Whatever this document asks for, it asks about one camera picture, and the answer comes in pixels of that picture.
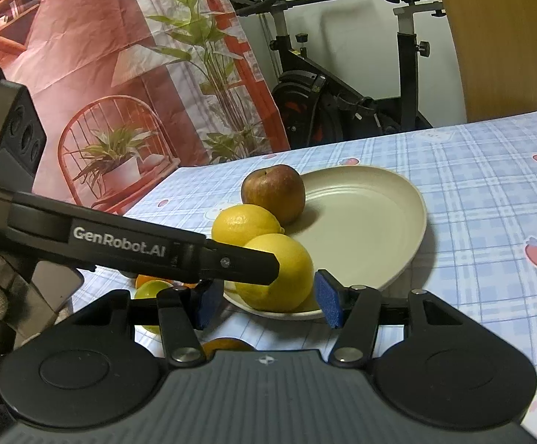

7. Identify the black exercise bike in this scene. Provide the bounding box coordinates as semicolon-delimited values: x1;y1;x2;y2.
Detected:
210;0;445;152

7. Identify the yellow lemon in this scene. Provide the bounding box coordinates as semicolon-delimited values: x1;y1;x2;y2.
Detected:
211;204;285;247
234;233;315;313

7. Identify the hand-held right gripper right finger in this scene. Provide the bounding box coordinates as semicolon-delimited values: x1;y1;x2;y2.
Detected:
314;268;470;366

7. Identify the small green round fruit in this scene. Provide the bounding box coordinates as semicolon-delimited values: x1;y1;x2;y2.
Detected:
135;280;171;334

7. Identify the reddish brown apple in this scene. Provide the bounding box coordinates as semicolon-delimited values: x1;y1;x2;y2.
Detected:
241;165;306;225

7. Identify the cream round plate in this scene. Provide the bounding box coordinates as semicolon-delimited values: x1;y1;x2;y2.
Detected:
222;165;429;321

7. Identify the printed backdrop cloth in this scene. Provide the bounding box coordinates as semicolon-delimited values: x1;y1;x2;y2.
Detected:
0;0;290;216

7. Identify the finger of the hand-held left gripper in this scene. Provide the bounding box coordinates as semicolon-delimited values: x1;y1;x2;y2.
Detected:
178;237;281;287

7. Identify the wooden door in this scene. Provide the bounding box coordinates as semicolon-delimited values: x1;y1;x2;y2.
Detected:
428;0;537;123

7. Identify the small orange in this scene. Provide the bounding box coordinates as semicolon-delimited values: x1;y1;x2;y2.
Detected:
134;274;173;287
202;337;255;360

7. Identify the blue checked tablecloth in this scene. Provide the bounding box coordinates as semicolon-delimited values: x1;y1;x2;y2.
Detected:
72;107;537;444

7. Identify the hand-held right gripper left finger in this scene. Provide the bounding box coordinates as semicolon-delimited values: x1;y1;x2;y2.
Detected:
77;279;225;368

